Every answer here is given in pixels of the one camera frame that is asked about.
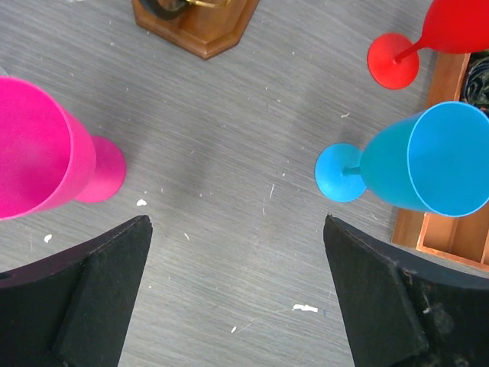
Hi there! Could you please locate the gold wire wine glass rack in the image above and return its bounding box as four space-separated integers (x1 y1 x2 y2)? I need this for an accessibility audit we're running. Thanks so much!
132 0 259 60

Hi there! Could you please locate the blue wine glass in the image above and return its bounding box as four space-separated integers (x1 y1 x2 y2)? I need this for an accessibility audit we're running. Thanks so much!
315 102 488 217

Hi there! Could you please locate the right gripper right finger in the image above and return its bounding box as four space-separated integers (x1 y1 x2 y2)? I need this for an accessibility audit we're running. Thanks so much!
323 215 488 366

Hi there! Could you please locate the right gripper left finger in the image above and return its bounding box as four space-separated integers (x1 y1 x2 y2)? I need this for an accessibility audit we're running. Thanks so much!
1 215 153 366

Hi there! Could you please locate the dark rolled tie right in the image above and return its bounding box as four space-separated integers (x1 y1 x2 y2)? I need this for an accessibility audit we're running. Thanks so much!
460 50 488 115

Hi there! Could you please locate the wooden compartment tray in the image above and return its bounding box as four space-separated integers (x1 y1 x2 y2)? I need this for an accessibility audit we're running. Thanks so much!
391 51 488 271

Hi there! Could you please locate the pink wine glass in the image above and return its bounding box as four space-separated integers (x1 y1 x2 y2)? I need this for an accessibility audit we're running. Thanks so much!
1 76 127 220

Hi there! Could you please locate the red wine glass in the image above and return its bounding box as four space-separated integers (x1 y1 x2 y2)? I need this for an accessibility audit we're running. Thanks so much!
367 0 488 89

